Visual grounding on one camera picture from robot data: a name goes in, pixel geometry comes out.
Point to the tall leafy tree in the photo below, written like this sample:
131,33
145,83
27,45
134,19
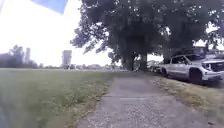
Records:
186,26

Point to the grey concrete path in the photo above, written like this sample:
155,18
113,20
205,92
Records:
140,106

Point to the slim grey tower building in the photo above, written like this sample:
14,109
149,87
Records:
27,55

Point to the grass verge strip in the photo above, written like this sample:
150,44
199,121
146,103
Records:
193,95

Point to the distant row of trees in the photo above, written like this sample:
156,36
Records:
13,58

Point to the vehicle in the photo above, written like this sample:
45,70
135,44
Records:
154,67

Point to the wide grass field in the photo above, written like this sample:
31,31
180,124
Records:
43,93

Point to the tall grey tower building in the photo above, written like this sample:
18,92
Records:
66,57

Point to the large dark tree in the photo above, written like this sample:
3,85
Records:
126,30

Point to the white pickup truck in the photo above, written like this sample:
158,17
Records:
186,68

